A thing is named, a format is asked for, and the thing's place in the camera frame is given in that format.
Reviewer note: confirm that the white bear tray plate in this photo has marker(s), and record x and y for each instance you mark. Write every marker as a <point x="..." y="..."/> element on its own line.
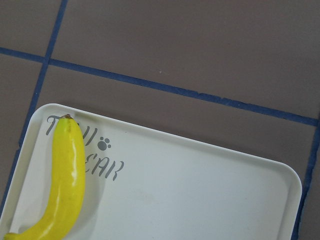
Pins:
<point x="144" y="184"/>

